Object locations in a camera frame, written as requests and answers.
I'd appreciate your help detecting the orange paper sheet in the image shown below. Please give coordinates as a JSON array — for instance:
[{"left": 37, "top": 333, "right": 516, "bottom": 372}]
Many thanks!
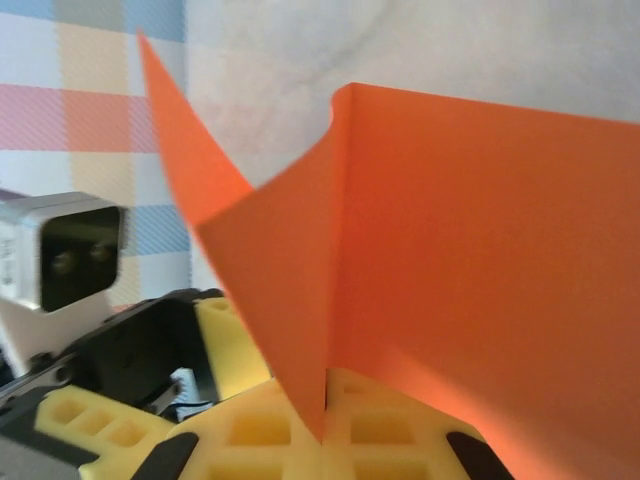
[{"left": 135, "top": 28, "right": 640, "bottom": 480}]

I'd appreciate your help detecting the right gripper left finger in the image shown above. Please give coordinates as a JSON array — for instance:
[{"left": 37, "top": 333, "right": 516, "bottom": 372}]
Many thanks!
[{"left": 137, "top": 377, "right": 326, "bottom": 480}]

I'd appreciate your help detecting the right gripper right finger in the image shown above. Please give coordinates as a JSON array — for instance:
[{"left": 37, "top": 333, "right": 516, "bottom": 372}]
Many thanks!
[{"left": 324, "top": 368, "right": 516, "bottom": 480}]

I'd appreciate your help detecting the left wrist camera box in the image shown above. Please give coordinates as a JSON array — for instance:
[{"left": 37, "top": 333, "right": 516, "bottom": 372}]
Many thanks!
[{"left": 0, "top": 191, "right": 127, "bottom": 315}]

